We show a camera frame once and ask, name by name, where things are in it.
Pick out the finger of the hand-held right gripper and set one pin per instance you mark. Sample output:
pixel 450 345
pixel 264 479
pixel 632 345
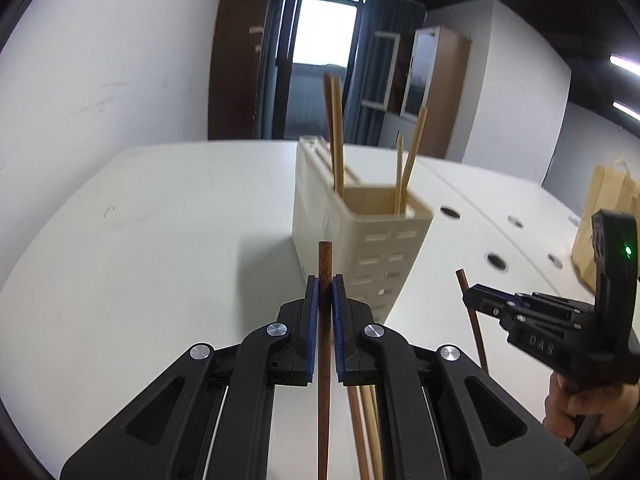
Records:
pixel 492 307
pixel 550 306

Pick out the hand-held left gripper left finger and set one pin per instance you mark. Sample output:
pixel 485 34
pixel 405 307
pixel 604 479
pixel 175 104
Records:
pixel 312 330

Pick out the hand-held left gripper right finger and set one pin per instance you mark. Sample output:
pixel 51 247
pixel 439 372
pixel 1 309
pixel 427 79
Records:
pixel 337 330

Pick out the dark brown chopstick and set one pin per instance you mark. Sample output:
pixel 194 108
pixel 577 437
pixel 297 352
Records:
pixel 325 260
pixel 479 345
pixel 359 435

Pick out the light wooden chopstick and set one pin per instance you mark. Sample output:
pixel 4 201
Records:
pixel 415 152
pixel 372 435
pixel 399 175
pixel 338 150

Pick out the cream slotted utensil holder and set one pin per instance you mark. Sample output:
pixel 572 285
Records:
pixel 315 210

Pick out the person's right forearm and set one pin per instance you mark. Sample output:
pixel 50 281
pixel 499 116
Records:
pixel 617 440

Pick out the person's right hand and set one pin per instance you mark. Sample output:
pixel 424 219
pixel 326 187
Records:
pixel 562 410

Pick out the brown paper bag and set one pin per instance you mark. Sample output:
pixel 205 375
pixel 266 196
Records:
pixel 602 195

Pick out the ceiling tube light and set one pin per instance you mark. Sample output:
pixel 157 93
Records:
pixel 625 61
pixel 627 109

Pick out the brown cabinet with glass door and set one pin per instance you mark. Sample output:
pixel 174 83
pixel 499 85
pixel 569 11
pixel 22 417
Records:
pixel 442 95

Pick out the white framed window sash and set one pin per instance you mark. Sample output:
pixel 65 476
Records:
pixel 380 70

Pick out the glass balcony door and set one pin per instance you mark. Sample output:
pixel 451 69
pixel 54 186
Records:
pixel 320 60

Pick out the narrow blue-grey curtain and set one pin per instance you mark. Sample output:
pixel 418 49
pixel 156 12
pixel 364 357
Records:
pixel 272 60

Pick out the dark brown wardrobe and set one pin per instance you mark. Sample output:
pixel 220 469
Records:
pixel 237 60

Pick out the wide blue-grey curtain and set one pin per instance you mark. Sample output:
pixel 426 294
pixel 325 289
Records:
pixel 380 15

